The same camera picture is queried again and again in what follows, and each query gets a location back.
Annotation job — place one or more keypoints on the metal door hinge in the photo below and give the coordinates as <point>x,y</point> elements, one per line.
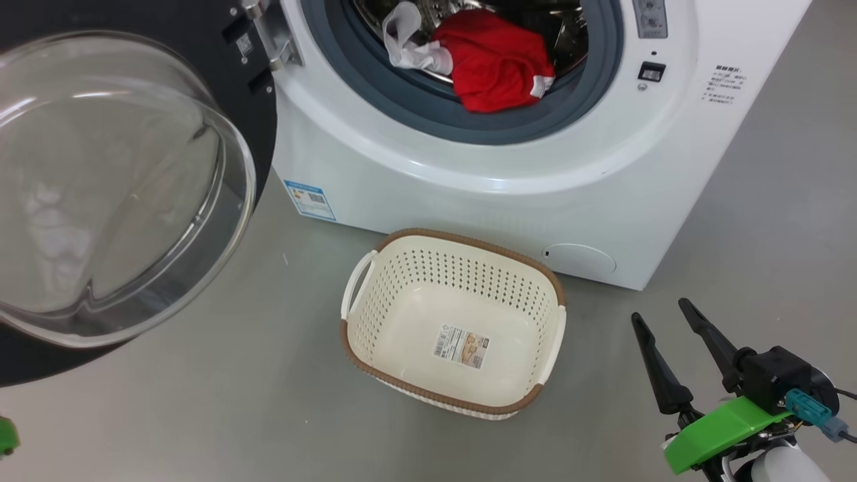
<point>274,37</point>

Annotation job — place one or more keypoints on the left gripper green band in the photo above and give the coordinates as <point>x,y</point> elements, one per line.
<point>8,436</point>

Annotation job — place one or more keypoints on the white garment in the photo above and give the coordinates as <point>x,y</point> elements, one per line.
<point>402,27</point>

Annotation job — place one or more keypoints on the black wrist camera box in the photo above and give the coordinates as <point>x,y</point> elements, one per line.
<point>776,375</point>

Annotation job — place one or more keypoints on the steel washer drum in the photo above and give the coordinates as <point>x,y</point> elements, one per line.
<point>569,33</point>

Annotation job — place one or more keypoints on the grey rubber door gasket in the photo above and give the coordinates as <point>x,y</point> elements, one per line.
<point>402,100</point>

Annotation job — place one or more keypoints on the grey warning sticker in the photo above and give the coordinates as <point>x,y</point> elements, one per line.
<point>651,19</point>

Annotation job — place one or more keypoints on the cream laundry basket brown rim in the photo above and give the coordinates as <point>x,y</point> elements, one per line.
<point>402,301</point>

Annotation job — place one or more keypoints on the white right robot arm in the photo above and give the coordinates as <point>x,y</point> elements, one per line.
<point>783,468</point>

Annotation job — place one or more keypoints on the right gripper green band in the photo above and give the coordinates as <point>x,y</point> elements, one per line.
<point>723,432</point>

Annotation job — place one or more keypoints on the printed product label sticker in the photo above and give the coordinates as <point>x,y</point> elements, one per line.
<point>462,347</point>

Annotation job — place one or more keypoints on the plain red garment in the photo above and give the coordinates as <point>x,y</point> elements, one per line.
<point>495,60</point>

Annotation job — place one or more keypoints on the round white filter cover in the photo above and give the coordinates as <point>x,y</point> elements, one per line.
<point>579,260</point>

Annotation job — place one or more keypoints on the white front-load washing machine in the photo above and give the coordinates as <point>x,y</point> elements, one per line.
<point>469,201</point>

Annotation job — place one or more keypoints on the blue energy label sticker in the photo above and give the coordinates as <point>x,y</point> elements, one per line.
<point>309,199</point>

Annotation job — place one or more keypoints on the black round glass washer door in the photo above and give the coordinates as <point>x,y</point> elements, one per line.
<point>167,17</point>

